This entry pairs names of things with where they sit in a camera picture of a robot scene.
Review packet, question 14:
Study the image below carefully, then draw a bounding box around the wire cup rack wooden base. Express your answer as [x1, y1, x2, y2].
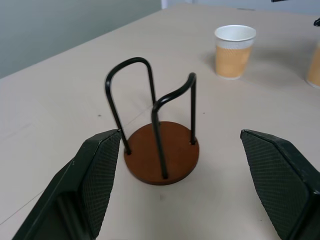
[105, 57, 200, 186]

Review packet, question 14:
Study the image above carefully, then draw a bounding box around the orange and white paper cup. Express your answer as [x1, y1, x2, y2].
[304, 39, 320, 89]
[214, 24, 257, 81]

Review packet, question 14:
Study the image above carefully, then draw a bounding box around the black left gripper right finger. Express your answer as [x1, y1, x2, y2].
[240, 129, 320, 240]

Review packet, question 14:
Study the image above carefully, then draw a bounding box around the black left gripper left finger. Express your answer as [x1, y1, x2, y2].
[11, 128, 122, 240]

